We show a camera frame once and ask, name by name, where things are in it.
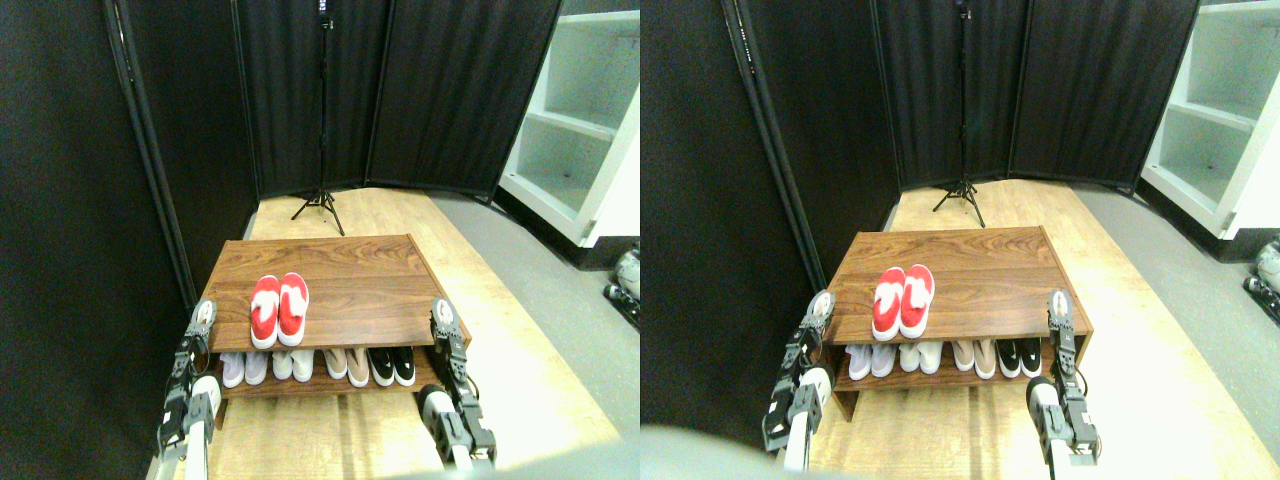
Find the red shoe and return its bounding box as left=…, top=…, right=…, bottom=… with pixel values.
left=249, top=275, right=283, bottom=350
left=871, top=267, right=907, bottom=342
left=277, top=272, right=311, bottom=347
left=899, top=264, right=936, bottom=339

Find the brown shoe rack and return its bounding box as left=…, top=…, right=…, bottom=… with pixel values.
left=190, top=235, right=472, bottom=401
left=812, top=226, right=1094, bottom=423

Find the grey and black device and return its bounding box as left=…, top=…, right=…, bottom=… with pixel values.
left=1242, top=240, right=1280, bottom=329
left=602, top=245, right=641, bottom=333

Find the black tripod stand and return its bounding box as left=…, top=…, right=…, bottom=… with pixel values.
left=291, top=0, right=346, bottom=238
left=932, top=0, right=987, bottom=230

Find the white shelf unit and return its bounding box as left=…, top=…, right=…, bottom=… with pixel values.
left=497, top=0, right=641, bottom=249
left=1138, top=0, right=1280, bottom=241

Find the black curtain stand pole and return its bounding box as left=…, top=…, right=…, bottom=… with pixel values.
left=104, top=0, right=198, bottom=313
left=722, top=0, right=831, bottom=301

